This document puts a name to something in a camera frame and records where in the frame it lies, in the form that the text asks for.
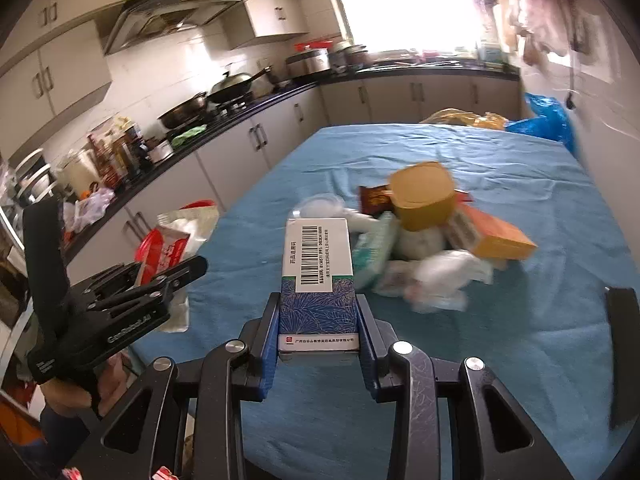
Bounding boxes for blue white medicine box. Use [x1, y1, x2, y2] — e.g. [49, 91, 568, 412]
[278, 218, 359, 362]

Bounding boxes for green tissue pack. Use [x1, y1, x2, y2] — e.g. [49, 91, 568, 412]
[352, 211, 399, 290]

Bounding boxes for orange cardboard box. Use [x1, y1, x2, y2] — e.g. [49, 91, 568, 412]
[442, 204, 537, 260]

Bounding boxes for dark red snack packet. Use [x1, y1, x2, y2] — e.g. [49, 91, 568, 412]
[359, 184, 394, 218]

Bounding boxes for yellow round container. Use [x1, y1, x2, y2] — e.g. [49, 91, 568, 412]
[388, 162, 456, 232]

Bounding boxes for clear plastic cup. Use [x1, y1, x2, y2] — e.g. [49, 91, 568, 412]
[290, 193, 345, 219]

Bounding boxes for white paper ball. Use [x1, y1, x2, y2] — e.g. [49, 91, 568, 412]
[395, 226, 446, 260]

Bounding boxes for red mesh waste basket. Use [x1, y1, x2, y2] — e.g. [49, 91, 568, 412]
[134, 200, 220, 285]

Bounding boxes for white spray bottle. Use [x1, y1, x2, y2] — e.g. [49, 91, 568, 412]
[345, 210, 378, 233]

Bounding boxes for left hand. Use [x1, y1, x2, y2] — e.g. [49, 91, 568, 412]
[40, 352, 131, 418]

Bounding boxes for white crumpled wrapper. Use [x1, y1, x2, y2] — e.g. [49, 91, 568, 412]
[372, 250, 494, 314]

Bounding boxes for white plastic bag on counter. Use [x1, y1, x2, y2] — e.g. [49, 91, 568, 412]
[63, 188, 115, 233]

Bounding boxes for white bag in basket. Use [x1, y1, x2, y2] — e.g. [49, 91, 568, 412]
[146, 200, 220, 334]

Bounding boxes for blue tablecloth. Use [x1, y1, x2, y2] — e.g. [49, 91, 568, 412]
[134, 125, 639, 479]

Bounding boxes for green cloth on counter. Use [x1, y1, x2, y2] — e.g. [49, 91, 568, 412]
[171, 125, 207, 148]

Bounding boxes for black frying pan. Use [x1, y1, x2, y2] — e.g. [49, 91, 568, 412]
[157, 92, 207, 130]

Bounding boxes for yellow plastic bag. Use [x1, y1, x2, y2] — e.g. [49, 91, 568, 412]
[422, 108, 509, 130]

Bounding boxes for black wok with lid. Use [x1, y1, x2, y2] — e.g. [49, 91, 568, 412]
[206, 66, 272, 104]

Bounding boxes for black countertop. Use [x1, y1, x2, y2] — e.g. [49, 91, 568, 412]
[66, 65, 523, 269]

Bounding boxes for blue plastic bag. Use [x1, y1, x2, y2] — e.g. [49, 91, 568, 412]
[504, 92, 576, 155]

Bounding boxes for range hood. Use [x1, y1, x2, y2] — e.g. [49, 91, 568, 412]
[104, 0, 244, 55]

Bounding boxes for silver rice cooker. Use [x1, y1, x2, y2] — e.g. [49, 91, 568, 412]
[285, 49, 331, 79]

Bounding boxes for window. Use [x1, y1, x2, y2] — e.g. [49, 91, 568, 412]
[340, 0, 485, 53]

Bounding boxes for hanging bags on wall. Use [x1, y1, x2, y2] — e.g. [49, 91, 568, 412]
[515, 0, 590, 66]

